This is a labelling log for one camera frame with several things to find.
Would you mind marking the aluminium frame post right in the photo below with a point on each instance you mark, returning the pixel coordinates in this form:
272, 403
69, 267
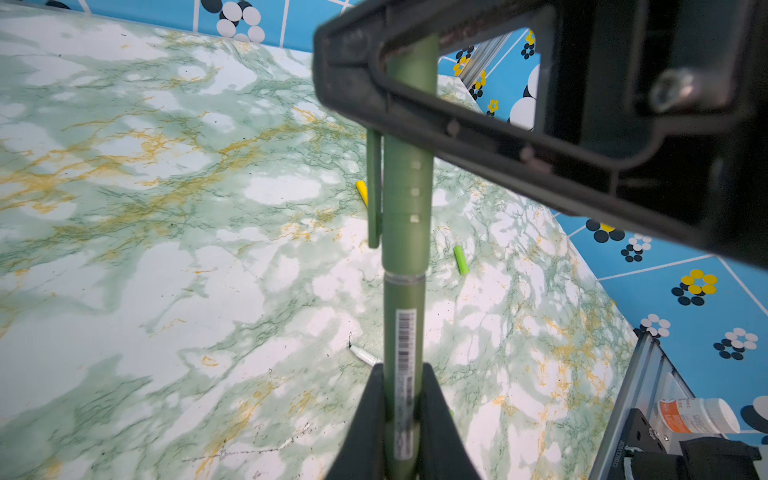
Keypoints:
481, 57

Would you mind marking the white pill bottle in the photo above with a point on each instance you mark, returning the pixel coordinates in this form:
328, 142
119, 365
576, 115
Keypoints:
698, 416

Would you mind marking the light green pen cap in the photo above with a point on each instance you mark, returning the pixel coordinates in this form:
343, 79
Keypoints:
461, 260

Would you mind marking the white pen light green end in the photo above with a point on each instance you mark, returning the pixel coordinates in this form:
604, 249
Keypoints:
365, 356

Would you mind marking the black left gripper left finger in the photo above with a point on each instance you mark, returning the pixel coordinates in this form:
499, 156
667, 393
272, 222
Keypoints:
362, 455

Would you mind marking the dark green pen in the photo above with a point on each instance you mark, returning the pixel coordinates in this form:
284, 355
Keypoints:
404, 306

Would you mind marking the white pen yellow end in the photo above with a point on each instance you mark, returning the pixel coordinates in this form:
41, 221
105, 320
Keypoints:
362, 189

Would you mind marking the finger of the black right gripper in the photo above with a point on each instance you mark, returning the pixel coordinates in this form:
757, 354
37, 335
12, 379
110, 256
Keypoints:
650, 115

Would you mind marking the dark green pen cap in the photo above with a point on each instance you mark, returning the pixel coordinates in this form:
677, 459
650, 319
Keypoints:
400, 177

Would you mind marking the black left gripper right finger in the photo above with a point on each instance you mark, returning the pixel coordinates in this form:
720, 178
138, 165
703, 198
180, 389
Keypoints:
441, 452

